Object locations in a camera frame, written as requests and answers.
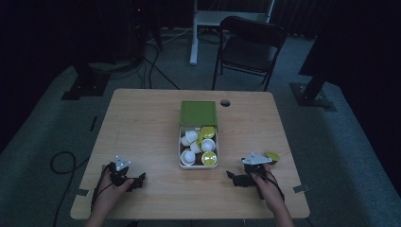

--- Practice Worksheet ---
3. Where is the single yellow-green lidded capsule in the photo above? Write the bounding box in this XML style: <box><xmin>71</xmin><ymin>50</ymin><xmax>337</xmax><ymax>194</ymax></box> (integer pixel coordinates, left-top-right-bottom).
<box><xmin>265</xmin><ymin>151</ymin><xmax>281</xmax><ymax>166</ymax></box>

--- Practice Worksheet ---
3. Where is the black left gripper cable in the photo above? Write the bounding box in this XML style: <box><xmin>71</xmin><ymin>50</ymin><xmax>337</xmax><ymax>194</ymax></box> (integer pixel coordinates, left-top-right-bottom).
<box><xmin>90</xmin><ymin>164</ymin><xmax>115</xmax><ymax>212</ymax></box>

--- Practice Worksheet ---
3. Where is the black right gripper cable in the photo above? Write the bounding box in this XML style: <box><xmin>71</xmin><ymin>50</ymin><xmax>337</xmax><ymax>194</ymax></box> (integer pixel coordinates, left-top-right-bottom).
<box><xmin>258</xmin><ymin>169</ymin><xmax>287</xmax><ymax>202</ymax></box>

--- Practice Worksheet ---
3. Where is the pile of coffee capsules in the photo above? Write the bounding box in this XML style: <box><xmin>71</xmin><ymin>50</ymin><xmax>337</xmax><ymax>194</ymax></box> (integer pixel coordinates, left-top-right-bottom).
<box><xmin>180</xmin><ymin>126</ymin><xmax>218</xmax><ymax>167</ymax></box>

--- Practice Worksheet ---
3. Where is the dark equipment tower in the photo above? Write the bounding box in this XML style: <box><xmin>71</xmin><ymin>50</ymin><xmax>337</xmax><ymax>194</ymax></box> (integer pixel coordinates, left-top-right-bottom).
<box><xmin>126</xmin><ymin>0</ymin><xmax>149</xmax><ymax>61</ymax></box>

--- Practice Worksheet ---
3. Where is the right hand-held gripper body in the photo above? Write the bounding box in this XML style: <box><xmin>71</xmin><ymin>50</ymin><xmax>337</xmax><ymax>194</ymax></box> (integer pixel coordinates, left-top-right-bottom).
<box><xmin>240</xmin><ymin>151</ymin><xmax>273</xmax><ymax>187</ymax></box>

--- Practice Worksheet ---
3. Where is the person's right hand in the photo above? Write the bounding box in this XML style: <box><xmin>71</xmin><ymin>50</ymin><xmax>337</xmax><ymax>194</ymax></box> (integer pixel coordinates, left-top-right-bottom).
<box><xmin>252</xmin><ymin>164</ymin><xmax>285</xmax><ymax>211</ymax></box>

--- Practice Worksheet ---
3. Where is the white desk frame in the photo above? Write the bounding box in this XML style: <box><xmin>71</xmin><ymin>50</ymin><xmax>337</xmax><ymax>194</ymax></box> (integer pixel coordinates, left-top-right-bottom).
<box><xmin>188</xmin><ymin>0</ymin><xmax>276</xmax><ymax>66</ymax></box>

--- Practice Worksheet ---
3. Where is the person's left hand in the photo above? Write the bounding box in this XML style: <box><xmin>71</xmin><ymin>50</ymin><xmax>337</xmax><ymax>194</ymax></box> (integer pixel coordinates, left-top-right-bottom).
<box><xmin>96</xmin><ymin>171</ymin><xmax>135</xmax><ymax>214</ymax></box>

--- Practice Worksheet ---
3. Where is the black looped floor cable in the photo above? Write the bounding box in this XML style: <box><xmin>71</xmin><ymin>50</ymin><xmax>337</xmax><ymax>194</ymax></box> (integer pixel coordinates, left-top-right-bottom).
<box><xmin>50</xmin><ymin>150</ymin><xmax>92</xmax><ymax>227</ymax></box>

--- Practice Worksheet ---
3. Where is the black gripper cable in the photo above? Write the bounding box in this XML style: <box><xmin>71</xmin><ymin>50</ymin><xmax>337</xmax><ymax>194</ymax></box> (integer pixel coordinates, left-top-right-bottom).
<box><xmin>258</xmin><ymin>169</ymin><xmax>287</xmax><ymax>202</ymax></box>
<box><xmin>90</xmin><ymin>164</ymin><xmax>115</xmax><ymax>212</ymax></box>

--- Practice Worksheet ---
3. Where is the black folding chair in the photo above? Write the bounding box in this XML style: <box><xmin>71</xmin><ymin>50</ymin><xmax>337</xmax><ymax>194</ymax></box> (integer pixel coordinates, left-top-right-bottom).
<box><xmin>211</xmin><ymin>15</ymin><xmax>288</xmax><ymax>93</ymax></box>

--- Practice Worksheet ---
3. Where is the black stand with flat base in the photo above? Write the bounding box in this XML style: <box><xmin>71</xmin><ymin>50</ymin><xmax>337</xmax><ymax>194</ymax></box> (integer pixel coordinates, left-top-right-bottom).
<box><xmin>61</xmin><ymin>61</ymin><xmax>112</xmax><ymax>101</ymax></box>
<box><xmin>289</xmin><ymin>0</ymin><xmax>338</xmax><ymax>112</ymax></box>

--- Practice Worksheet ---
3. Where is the black floor cables bundle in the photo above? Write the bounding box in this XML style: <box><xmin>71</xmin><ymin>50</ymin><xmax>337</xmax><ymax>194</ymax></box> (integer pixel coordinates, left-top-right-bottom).
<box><xmin>108</xmin><ymin>27</ymin><xmax>182</xmax><ymax>91</ymax></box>

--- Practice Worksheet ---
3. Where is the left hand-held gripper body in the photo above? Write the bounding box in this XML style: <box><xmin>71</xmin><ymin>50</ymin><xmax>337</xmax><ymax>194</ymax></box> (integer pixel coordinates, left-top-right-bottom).
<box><xmin>108</xmin><ymin>154</ymin><xmax>136</xmax><ymax>187</ymax></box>

